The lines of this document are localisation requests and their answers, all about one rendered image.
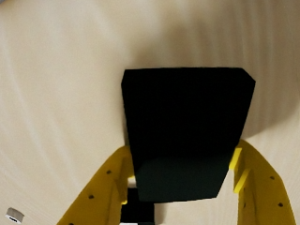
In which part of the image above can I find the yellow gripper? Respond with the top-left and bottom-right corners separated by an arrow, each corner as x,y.
56,139 -> 296,225

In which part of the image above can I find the black open box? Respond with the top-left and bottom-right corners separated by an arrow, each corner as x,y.
120,187 -> 155,225

